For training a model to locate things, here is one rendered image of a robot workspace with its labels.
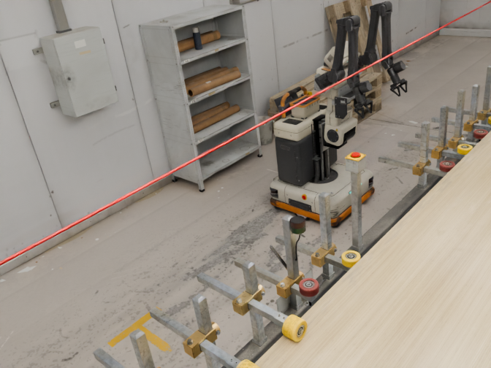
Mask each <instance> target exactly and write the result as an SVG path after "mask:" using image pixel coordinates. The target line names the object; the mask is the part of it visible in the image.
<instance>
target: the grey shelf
mask: <svg viewBox="0 0 491 368"><path fill-rule="evenodd" d="M243 10H244V11H243ZM242 11H243V13H242ZM163 20H168V21H169V22H167V23H160V21H163ZM216 21H217V22H216ZM243 24H244V25H243ZM195 26H198V27H199V32H200V34H203V33H205V32H208V31H219V32H220V35H221V38H220V39H218V40H216V41H213V42H209V43H207V44H204V45H202V49H201V50H195V47H194V48H192V49H189V50H185V51H183V52H180V53H179V49H178V41H181V40H183V39H188V38H190V37H193V31H192V28H193V27H195ZM217 26H218V27H217ZM139 27H140V33H141V37H142V43H143V47H144V51H145V57H146V61H147V65H148V71H149V74H150V78H151V84H152V88H153V94H154V98H155V101H156V107H157V111H158V114H159V121H160V124H161V130H162V134H163V138H164V144H165V148H166V151H167V157H168V161H169V165H170V171H171V170H173V169H175V168H177V167H179V166H181V165H182V164H184V163H186V162H188V161H190V160H192V159H193V158H196V157H197V156H200V155H202V154H203V153H205V152H207V151H209V150H211V149H213V148H215V147H216V146H218V145H220V144H222V143H224V142H226V141H227V140H229V139H231V138H233V137H236V136H237V135H239V134H241V133H243V132H244V131H247V130H249V129H250V128H252V127H254V126H256V125H258V117H257V111H256V98H255V92H254V80H253V73H252V67H251V55H250V48H249V42H248V30H247V23H246V11H245V5H234V4H211V5H208V6H206V7H200V8H198V9H193V10H190V11H187V12H182V13H179V14H176V15H172V16H169V17H165V18H161V19H158V20H153V21H151V22H147V23H143V24H140V25H139ZM244 29H245V31H244ZM246 48H247V49H246ZM247 54H248V56H247ZM216 56H217V57H216ZM221 56H222V57H221ZM217 61H218V62H217ZM222 61H223V62H222ZM218 66H220V67H221V68H223V66H224V67H227V68H228V69H231V68H233V67H235V66H236V67H237V68H238V69H239V71H240V73H241V77H240V78H237V79H236V80H233V81H230V82H228V83H225V84H223V85H220V86H218V87H216V88H213V89H210V90H209V91H205V92H203V93H200V94H198V95H196V96H193V97H190V96H189V95H187V93H186V86H185V81H184V80H185V79H187V78H189V77H193V76H194V75H197V74H200V73H203V72H206V71H208V70H211V69H214V68H216V67H218ZM248 66H249V68H248ZM249 72H250V74H249ZM250 78H251V80H250ZM181 89H182V90H181ZM251 91H252V92H251ZM222 95H223V96H222ZM252 97H253V98H252ZM226 101H228V102H229V104H230V107H232V106H234V105H236V104H237V105H238V106H239V107H240V111H239V112H236V113H235V114H233V115H230V116H229V117H227V118H225V119H223V120H220V121H219V122H217V123H214V124H213V125H211V126H208V127H207V128H205V129H203V130H201V131H199V132H197V133H196V134H195V133H194V129H193V125H192V120H191V117H192V116H194V115H197V114H199V113H201V112H204V111H206V110H209V109H210V108H213V107H215V106H218V105H220V104H222V103H224V102H226ZM253 103H254V104H253ZM254 115H255V117H254ZM187 121H188V122H187ZM190 121H191V122H190ZM255 121H256V122H255ZM227 129H228V130H227ZM232 132H233V133H232ZM256 133H257V135H256ZM228 134H229V135H228ZM257 139H258V141H257ZM257 149H259V155H257V156H258V157H260V158H261V157H262V149H261V142H260V135H259V127H258V128H256V129H254V130H252V131H250V132H248V133H247V134H244V135H243V136H241V137H239V138H237V139H235V140H233V141H231V142H230V143H228V144H226V145H224V146H222V147H220V148H219V149H217V150H214V151H213V152H211V153H209V154H207V155H206V156H203V157H201V158H200V159H198V160H196V161H194V162H192V163H190V164H189V165H187V166H185V167H183V168H181V169H179V170H178V171H176V172H173V173H172V174H171V175H172V181H173V182H174V183H175V182H177V181H178V179H176V178H175V176H176V177H180V178H183V179H185V180H188V181H191V182H193V183H197V184H198V185H199V191H200V192H203V191H205V188H204V184H203V180H205V179H207V178H209V177H210V176H211V175H213V174H215V173H216V172H218V171H220V170H222V169H224V168H226V167H228V166H229V165H231V164H233V163H234V162H236V161H238V160H240V159H242V158H243V157H245V156H247V155H248V154H250V153H252V152H254V151H255V150H257ZM197 181H198V182H197Z"/></svg>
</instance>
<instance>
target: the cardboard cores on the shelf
mask: <svg viewBox="0 0 491 368"><path fill-rule="evenodd" d="M200 36H201V41H202V45H204V44H207V43H209V42H213V41H216V40H218V39H220V38H221V35H220V32H219V31H208V32H205V33H203V34H200ZM194 47H195V45H194V37H190V38H188V39H183V40H181V41H178V49H179V53H180V52H183V51H185V50H189V49H192V48H194ZM240 77H241V73H240V71H239V69H238V68H237V67H236V66H235V67H233V68H231V69H228V68H227V67H224V68H221V67H220V66H218V67H216V68H214V69H211V70H208V71H206V72H203V73H200V74H197V75H194V76H193V77H189V78H187V79H185V80H184V81H185V86H186V93H187V95H189V96H190V97H193V96H196V95H198V94H200V93H203V92H205V91H209V90H210V89H213V88H216V87H218V86H220V85H223V84H225V83H228V82H230V81H233V80H236V79H237V78H240ZM239 111H240V107H239V106H238V105H237V104H236V105H234V106H232V107H230V104H229V102H227V101H226V102H224V103H222V104H220V105H218V106H215V107H213V108H210V109H209V110H206V111H204V112H201V113H199V114H197V115H194V116H192V117H191V120H192V125H193V129H194V133H195V134H196V133H197V132H199V131H201V130H203V129H205V128H207V127H208V126H211V125H213V124H214V123H217V122H219V121H220V120H223V119H225V118H227V117H229V116H230V115H233V114H235V113H236V112H239Z"/></svg>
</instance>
